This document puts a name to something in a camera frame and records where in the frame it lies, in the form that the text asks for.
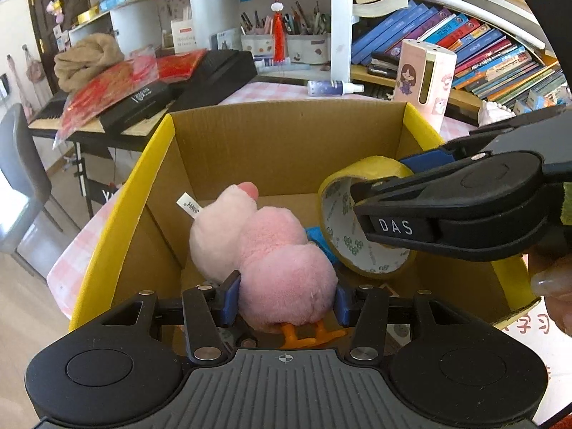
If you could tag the small pink plush toy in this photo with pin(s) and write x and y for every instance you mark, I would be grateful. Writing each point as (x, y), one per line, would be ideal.
(286, 272)

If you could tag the white box red label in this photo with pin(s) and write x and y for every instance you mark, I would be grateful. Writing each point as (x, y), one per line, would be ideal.
(183, 36)

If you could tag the red plastic packet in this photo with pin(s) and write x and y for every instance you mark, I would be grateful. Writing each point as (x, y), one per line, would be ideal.
(107, 91)

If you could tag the wooden bookshelf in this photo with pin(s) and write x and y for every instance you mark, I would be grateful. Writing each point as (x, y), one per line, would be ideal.
(342, 18)

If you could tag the white pen holder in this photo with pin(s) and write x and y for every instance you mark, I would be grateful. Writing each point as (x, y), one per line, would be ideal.
(308, 49)

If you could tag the black electric keyboard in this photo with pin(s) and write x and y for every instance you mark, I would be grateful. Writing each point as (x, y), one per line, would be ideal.
(214, 76)

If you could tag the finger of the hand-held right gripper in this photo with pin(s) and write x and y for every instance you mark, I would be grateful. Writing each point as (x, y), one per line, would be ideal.
(429, 159)
(393, 192)

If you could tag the black hanging bag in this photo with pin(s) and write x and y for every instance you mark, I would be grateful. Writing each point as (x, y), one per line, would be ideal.
(3, 86)

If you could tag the printed desk mat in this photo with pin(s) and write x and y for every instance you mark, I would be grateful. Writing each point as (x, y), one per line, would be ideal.
(531, 344)

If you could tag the black keyboard stand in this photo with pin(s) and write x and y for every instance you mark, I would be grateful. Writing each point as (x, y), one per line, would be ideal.
(96, 178)

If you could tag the large pale pink plush pig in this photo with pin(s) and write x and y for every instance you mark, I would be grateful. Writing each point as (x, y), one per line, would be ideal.
(214, 232)

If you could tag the dark brown door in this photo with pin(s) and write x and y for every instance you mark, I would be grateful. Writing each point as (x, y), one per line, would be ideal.
(44, 22)

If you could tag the white quilted pouch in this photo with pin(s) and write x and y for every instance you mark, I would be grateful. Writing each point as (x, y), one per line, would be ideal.
(494, 114)

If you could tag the pink cartoon girl box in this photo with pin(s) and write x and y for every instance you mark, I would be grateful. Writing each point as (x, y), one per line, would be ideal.
(422, 80)

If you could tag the row of blue books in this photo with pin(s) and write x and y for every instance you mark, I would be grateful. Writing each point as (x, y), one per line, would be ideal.
(482, 60)

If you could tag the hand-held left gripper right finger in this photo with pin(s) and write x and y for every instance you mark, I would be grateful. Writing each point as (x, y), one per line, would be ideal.
(344, 309)

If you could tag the pink hanging bag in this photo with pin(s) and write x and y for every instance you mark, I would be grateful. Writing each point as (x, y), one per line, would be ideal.
(32, 69)

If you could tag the pink checked tablecloth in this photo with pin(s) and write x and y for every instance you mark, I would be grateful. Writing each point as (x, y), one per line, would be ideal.
(67, 268)

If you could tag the blue tissue pack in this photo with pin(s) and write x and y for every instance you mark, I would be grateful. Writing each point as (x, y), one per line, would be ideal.
(114, 1)

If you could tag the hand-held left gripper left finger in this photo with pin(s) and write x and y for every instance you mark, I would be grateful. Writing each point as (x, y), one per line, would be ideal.
(230, 298)

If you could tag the black flat box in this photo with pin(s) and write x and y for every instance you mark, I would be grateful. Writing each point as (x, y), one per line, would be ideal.
(138, 102)

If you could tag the pink doll door hanger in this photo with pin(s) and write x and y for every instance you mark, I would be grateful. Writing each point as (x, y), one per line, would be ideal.
(54, 9)

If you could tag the yellow cardboard box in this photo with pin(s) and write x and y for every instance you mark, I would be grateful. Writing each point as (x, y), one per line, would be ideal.
(268, 152)

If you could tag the beige crumpled cloth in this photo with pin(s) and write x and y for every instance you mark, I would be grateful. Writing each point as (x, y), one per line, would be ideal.
(85, 60)

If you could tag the grey chair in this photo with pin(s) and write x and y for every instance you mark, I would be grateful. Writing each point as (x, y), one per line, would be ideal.
(22, 165)

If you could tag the red hanging tassel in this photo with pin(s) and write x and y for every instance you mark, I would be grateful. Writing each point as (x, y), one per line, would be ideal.
(278, 40)

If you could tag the small blue object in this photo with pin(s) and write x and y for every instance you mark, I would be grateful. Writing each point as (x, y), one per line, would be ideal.
(318, 237)

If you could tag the small red packet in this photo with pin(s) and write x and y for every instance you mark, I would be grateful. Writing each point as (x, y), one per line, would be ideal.
(181, 65)

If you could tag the person's right hand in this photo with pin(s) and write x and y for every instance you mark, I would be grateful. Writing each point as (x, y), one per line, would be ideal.
(552, 288)

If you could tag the purple spray bottle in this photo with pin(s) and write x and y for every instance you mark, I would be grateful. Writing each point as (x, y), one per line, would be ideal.
(333, 88)

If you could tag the white shelf unit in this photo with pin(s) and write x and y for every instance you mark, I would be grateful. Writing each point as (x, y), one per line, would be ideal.
(143, 22)

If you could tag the yellow tape roll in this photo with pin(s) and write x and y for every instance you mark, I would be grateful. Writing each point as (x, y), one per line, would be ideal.
(339, 228)

